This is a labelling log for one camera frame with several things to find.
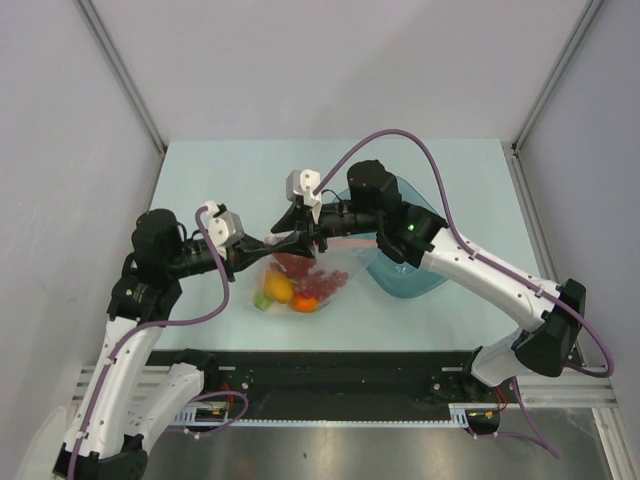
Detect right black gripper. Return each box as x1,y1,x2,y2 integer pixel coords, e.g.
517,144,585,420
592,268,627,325
271,201,381,259

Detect yellow toy lemon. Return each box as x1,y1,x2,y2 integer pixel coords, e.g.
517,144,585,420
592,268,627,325
263,270,295,304

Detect clear pink zip top bag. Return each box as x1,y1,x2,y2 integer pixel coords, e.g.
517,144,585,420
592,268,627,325
251,236,378,315

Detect purple toy grapes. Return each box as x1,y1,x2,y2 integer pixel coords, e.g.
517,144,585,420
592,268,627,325
270,254,350,301

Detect green orange toy mango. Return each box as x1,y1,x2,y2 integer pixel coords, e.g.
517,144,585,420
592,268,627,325
253,292,320,314

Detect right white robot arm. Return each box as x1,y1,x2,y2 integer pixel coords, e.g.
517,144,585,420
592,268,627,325
271,160,586,401

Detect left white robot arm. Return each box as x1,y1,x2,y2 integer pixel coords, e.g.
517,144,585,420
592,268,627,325
53,202,276,479

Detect teal plastic tray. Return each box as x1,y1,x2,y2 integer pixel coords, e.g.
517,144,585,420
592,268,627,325
349,176,447,299

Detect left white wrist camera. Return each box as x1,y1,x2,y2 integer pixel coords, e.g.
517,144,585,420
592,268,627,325
204,201,245,257

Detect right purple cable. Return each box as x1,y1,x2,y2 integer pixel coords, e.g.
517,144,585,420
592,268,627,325
312,128,616,459

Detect left white cable duct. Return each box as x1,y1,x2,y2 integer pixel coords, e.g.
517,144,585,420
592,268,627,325
173,406,230,427

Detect white cable duct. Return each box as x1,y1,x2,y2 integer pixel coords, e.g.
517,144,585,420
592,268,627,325
173,406,230,427
449,403,501,425

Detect right white cable duct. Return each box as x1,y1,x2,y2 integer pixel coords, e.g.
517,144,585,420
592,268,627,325
449,403,501,425

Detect aluminium frame rail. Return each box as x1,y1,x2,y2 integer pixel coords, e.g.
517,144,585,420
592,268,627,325
502,142,639,479

